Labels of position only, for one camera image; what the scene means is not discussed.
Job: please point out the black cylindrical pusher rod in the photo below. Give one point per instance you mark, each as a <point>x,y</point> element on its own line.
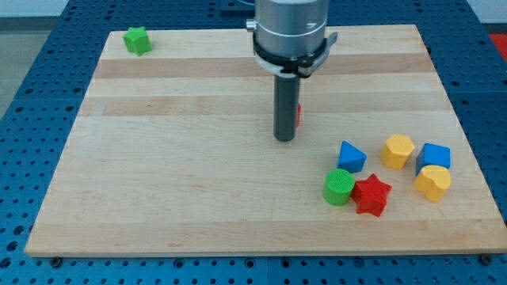
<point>285,111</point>

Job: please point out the blue cube block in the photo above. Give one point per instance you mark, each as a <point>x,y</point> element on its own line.
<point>433,154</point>

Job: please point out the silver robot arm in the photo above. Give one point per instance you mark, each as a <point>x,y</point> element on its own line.
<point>289,36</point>

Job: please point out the red star block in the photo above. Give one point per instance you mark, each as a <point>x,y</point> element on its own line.
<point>370,195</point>

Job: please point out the wooden board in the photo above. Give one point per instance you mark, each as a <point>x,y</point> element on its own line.
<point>172,154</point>

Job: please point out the red circle block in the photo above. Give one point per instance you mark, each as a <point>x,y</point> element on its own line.
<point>298,117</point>

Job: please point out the yellow hexagon block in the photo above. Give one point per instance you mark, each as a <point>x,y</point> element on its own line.
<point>396,151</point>

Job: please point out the green star block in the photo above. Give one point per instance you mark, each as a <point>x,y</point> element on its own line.
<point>137,40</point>

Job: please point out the green cylinder block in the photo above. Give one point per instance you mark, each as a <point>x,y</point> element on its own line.
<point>338,187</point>

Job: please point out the yellow heart block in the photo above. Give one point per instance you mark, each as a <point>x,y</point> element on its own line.
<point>433,181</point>

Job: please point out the blue triangle block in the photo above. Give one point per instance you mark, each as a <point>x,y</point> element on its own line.
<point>351,158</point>

